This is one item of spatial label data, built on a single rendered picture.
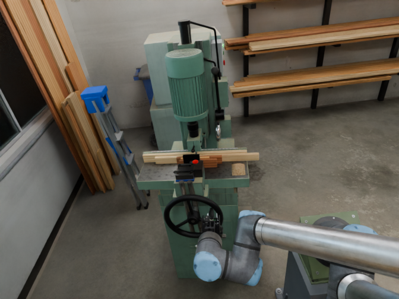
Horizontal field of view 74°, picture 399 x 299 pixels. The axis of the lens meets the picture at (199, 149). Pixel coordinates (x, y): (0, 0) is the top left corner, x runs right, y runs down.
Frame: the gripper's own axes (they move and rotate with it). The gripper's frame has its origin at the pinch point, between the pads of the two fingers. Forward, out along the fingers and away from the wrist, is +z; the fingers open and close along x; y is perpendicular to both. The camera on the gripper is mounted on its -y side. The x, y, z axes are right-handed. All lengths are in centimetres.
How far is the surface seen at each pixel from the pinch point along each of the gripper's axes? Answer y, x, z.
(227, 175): 13.6, -6.7, 23.0
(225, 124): 38, -7, 45
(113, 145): 21, 84, 90
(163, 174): 14.9, 28.0, 25.9
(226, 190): 5.7, -6.0, 23.2
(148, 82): 72, 80, 191
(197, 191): 10.0, 7.9, 11.4
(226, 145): 21, -6, 70
